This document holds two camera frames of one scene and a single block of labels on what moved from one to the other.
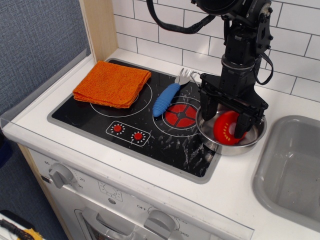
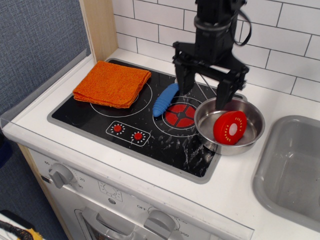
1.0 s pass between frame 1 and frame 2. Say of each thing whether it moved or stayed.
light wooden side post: stayed
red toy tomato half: stayed
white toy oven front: stayed
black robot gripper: moved
